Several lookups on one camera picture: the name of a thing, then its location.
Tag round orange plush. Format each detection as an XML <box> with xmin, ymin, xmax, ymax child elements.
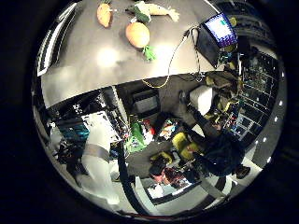
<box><xmin>125</xmin><ymin>21</ymin><xmax>158</xmax><ymax>62</ymax></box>

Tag yellow corn plush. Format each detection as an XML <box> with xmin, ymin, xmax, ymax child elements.
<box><xmin>125</xmin><ymin>0</ymin><xmax>181</xmax><ymax>24</ymax></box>

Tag slim orange carrot plush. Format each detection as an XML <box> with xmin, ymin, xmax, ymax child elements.
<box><xmin>96</xmin><ymin>0</ymin><xmax>118</xmax><ymax>29</ymax></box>

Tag green bag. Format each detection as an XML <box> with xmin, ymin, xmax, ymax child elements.
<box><xmin>125</xmin><ymin>122</ymin><xmax>148</xmax><ymax>153</ymax></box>

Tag yellow chair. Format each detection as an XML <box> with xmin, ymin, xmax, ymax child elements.
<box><xmin>171</xmin><ymin>132</ymin><xmax>190</xmax><ymax>152</ymax></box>
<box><xmin>180</xmin><ymin>141</ymin><xmax>204</xmax><ymax>161</ymax></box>

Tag white box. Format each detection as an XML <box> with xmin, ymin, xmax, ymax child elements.
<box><xmin>189</xmin><ymin>85</ymin><xmax>216</xmax><ymax>116</ymax></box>

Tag teal equipment box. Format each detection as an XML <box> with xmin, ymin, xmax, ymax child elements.
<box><xmin>59</xmin><ymin>124</ymin><xmax>92</xmax><ymax>144</ymax></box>

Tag person in dark clothes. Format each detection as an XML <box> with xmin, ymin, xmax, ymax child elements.
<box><xmin>186</xmin><ymin>104</ymin><xmax>251</xmax><ymax>180</ymax></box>

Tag black laptop with lit screen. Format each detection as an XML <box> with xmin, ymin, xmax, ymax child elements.
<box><xmin>195</xmin><ymin>12</ymin><xmax>239</xmax><ymax>68</ymax></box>

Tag black storage shelf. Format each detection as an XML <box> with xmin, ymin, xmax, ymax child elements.
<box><xmin>239</xmin><ymin>50</ymin><xmax>279</xmax><ymax>141</ymax></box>

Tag pale yellow cable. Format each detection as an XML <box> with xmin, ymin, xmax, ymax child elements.
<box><xmin>141</xmin><ymin>29</ymin><xmax>191</xmax><ymax>90</ymax></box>

